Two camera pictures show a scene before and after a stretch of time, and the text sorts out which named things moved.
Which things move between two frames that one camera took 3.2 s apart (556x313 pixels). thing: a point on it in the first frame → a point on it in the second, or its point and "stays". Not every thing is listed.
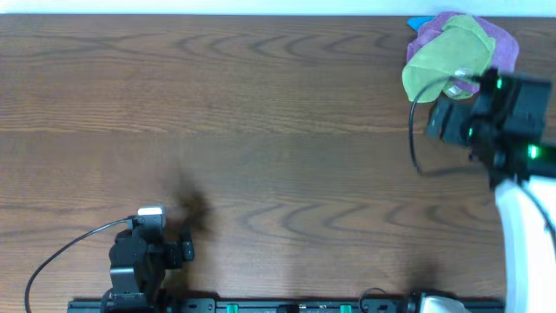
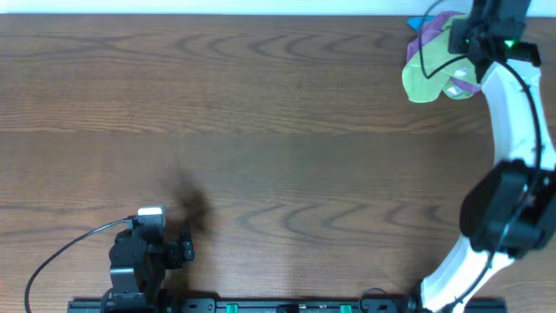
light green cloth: x=461 y=46 stays
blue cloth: x=416 y=22 stays
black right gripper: x=458 y=109 → x=457 y=28
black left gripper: x=186 y=249 stays
